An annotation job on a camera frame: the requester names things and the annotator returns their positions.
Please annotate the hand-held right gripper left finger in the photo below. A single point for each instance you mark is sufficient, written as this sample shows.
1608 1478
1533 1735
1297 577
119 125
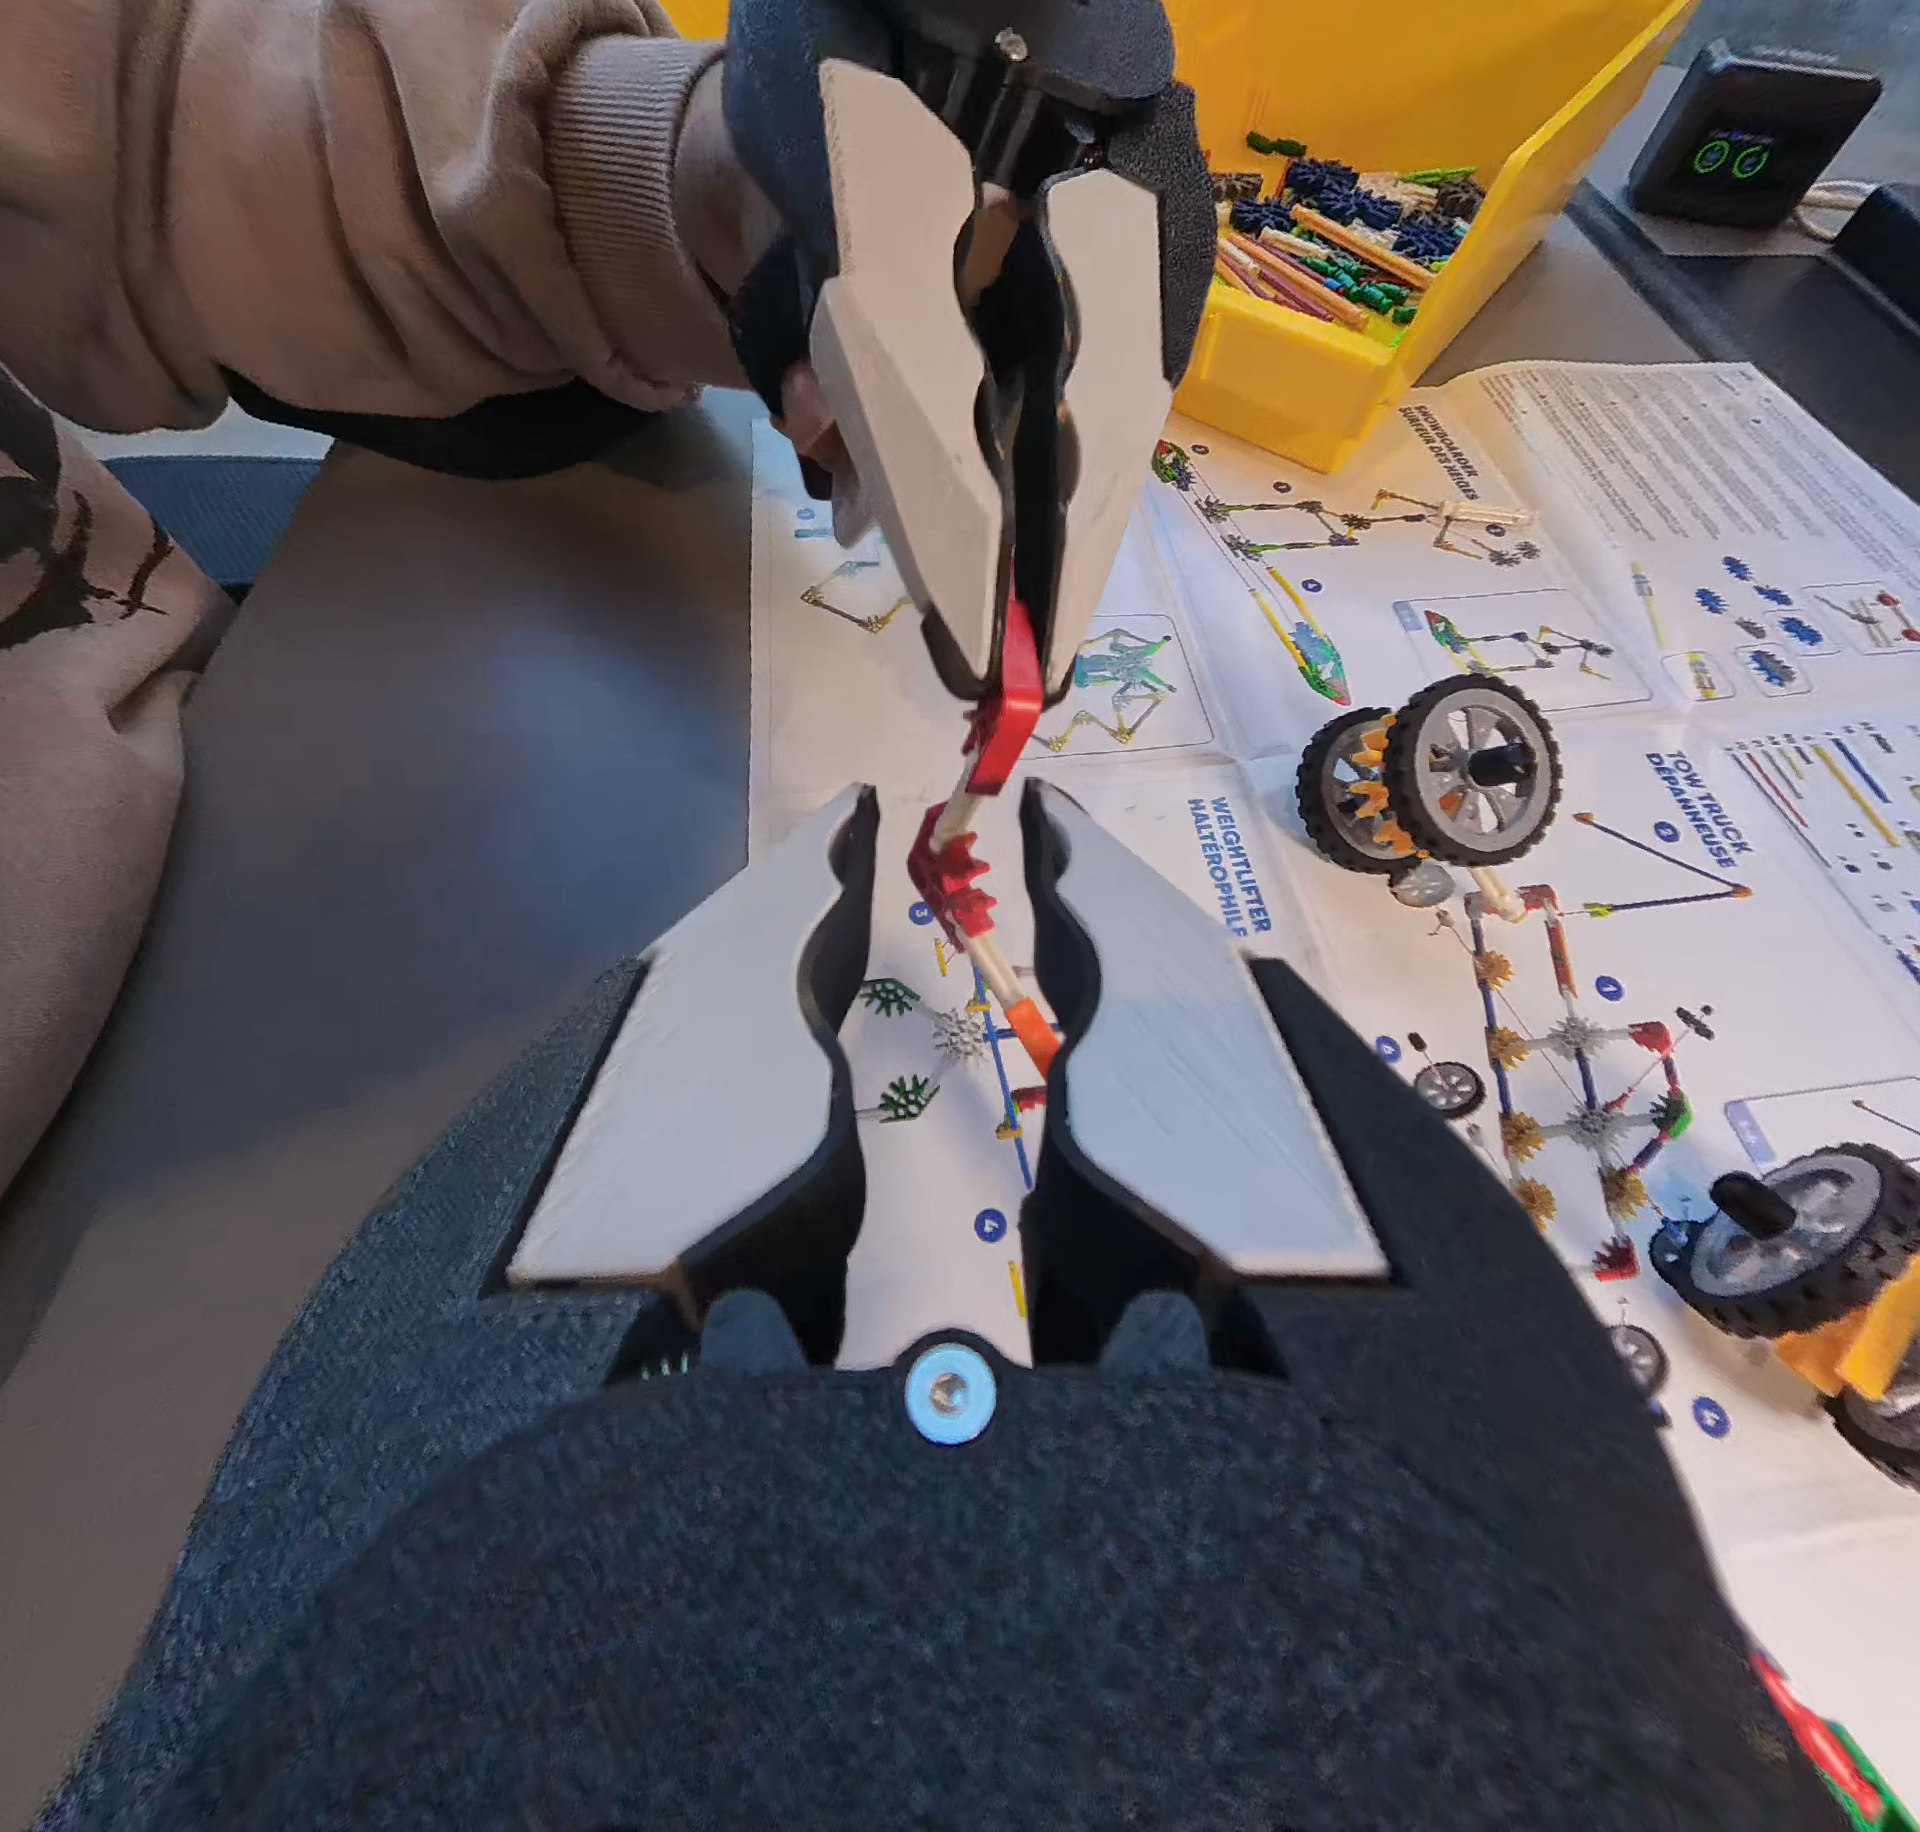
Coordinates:
693 1112

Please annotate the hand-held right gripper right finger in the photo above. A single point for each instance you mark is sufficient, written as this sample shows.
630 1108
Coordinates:
1218 1112

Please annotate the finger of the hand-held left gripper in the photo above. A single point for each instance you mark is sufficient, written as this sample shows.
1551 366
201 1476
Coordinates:
1111 333
900 361

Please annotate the colourful construction toy model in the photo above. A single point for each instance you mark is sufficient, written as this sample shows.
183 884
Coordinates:
957 889

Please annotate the toy wheel pair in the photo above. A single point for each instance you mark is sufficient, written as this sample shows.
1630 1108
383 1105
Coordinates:
1471 767

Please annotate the detached toy model section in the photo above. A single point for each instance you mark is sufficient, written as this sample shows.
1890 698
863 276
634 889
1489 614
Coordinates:
1803 1231

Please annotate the person's left forearm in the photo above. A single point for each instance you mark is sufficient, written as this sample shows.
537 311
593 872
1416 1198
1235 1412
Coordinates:
362 183

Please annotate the person's left hand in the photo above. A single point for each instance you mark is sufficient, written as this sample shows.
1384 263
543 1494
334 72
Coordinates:
705 210

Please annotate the pile of loose toy pieces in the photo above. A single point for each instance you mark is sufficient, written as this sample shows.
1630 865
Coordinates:
1336 243

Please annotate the white instruction sheet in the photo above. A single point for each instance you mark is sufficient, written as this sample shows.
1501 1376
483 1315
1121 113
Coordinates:
1292 661

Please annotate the small black digital clock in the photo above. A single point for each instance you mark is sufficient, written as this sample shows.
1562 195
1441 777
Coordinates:
1757 137

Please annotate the person's upper body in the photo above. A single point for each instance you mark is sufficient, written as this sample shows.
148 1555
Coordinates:
92 751

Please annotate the black power adapter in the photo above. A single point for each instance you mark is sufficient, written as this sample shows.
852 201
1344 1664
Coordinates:
1877 258

